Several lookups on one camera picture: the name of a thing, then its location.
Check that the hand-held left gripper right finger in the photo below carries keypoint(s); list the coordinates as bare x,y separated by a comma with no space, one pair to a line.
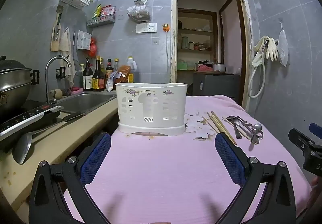
227,156

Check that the thick wooden chopstick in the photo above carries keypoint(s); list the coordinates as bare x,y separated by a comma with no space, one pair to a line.
224,128

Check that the pink sponge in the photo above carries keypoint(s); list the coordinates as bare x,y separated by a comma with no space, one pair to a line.
76,89

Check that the beige loofah scrubber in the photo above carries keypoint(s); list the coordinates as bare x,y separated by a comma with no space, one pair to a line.
55,94

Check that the green jar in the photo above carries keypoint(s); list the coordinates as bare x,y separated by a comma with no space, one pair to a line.
185,42

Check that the green box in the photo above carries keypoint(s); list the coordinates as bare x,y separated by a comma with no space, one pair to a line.
182,65

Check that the red snack packet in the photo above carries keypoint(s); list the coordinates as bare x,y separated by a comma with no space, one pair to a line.
108,10

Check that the steel fork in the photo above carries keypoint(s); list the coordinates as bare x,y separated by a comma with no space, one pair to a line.
245,127

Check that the white mesh bag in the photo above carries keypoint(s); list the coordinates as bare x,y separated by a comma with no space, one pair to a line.
283,46

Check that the red plastic bag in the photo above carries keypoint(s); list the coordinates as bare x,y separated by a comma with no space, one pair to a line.
93,49

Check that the worn door frame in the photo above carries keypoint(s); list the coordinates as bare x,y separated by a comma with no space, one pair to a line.
173,37

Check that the black induction cooker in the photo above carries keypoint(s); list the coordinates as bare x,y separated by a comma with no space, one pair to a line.
22,118

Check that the steel spatula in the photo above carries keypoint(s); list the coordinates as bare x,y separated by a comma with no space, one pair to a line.
22,148

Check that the grey cabinet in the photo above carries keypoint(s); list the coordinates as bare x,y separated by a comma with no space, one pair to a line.
216,85

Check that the white plastic wall box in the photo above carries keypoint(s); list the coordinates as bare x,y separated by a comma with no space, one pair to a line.
83,40

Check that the orange wall hook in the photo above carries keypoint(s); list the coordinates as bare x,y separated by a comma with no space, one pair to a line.
166,28

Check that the hanging beige towel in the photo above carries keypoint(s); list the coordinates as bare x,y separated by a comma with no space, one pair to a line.
66,42

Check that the cream rubber glove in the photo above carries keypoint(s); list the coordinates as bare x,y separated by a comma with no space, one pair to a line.
273,49
259,47

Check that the wooden shelf unit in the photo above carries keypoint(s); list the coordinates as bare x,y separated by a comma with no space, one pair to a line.
216,37

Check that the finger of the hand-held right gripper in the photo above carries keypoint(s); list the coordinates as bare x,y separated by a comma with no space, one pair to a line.
299,137
315,128

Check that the cooking oil jug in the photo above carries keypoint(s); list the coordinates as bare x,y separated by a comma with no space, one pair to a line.
132,69

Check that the white plastic packet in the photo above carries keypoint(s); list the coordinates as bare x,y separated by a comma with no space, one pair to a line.
111,84

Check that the white floral utensil holder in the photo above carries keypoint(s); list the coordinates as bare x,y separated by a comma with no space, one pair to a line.
151,108

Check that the steel sink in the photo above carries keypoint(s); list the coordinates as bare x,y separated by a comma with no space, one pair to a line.
83,102

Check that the steel wool scrubber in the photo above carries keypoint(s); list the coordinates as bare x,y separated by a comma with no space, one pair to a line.
67,91

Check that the person's right hand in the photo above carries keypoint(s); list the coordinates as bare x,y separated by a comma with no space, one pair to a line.
316,182

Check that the pink cloth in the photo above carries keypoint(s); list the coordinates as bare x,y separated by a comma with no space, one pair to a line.
205,68

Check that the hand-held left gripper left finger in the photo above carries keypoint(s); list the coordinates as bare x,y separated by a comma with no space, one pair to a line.
96,156

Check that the green snack packet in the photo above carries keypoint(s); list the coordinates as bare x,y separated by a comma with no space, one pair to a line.
96,11

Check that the hanging clear plastic bag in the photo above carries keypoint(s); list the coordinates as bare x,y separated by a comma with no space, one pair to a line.
139,11

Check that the black wall outlet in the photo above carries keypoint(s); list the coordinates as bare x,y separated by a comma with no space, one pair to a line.
35,77
60,72

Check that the clear bottle yellow cap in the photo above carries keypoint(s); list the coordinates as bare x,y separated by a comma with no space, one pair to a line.
116,65

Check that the white wall switch panel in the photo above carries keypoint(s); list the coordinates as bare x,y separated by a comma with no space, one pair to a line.
146,27

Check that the grey wall shelf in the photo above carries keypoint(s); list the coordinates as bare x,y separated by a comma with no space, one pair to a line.
100,22

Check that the dark bottle white label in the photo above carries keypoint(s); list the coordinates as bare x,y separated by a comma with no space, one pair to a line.
88,79

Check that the small grey wall switch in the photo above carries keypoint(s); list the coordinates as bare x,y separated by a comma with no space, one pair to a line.
156,42

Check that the dark bottle red cap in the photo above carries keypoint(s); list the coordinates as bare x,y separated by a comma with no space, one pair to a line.
109,69

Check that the steel steamer pot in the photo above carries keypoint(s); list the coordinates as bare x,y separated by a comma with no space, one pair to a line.
12,83

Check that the small steel pot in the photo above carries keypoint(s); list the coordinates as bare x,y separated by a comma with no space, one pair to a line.
218,68

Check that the beige kitchen counter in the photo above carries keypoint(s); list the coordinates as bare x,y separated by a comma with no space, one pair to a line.
63,138

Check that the steel faucet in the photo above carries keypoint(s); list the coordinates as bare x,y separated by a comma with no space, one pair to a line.
47,75

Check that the pink floral blanket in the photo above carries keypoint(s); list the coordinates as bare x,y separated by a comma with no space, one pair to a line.
163,168

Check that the dark bottle yellow label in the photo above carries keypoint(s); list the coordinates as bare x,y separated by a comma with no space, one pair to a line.
98,80

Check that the hanging kitchen cleaver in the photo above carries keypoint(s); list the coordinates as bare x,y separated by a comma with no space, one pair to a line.
59,13

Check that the wooden cutting board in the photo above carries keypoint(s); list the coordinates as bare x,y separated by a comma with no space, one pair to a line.
55,40

